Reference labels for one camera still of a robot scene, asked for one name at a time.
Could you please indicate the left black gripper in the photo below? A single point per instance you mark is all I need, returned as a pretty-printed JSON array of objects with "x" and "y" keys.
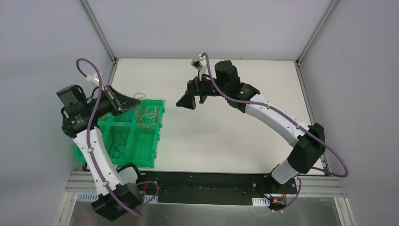
[{"x": 112, "y": 101}]

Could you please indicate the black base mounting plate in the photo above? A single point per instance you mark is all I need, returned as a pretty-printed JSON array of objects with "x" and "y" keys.
[{"x": 214, "y": 188}]

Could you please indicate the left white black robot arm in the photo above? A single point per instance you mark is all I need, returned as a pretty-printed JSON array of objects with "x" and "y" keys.
[{"x": 117, "y": 195}]

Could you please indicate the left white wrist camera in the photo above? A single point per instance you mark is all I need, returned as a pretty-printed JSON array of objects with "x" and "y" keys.
[{"x": 94, "y": 79}]

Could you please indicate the aluminium frame rail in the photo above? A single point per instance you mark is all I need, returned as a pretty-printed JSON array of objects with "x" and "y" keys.
[{"x": 80, "y": 181}]

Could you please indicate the left white cable duct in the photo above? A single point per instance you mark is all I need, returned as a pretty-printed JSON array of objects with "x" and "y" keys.
[{"x": 92, "y": 197}]

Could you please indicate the right white cable duct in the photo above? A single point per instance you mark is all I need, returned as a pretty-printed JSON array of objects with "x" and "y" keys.
[{"x": 260, "y": 202}]

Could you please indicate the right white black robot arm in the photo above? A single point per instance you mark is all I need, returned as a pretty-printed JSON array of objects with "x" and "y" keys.
[{"x": 306, "y": 140}]

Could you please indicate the white cable duct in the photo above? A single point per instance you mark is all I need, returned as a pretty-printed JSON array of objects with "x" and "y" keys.
[
  {"x": 260, "y": 202},
  {"x": 92, "y": 197}
]

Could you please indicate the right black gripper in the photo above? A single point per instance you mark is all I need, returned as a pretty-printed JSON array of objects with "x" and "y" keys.
[{"x": 198, "y": 92}]

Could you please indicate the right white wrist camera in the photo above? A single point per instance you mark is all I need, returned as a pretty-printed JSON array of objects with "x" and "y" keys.
[{"x": 200, "y": 63}]

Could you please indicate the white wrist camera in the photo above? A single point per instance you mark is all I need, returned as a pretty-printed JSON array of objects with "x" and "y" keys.
[
  {"x": 94, "y": 79},
  {"x": 200, "y": 63}
]

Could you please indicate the green plastic compartment bin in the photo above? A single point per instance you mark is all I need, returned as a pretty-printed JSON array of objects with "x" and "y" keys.
[{"x": 133, "y": 136}]

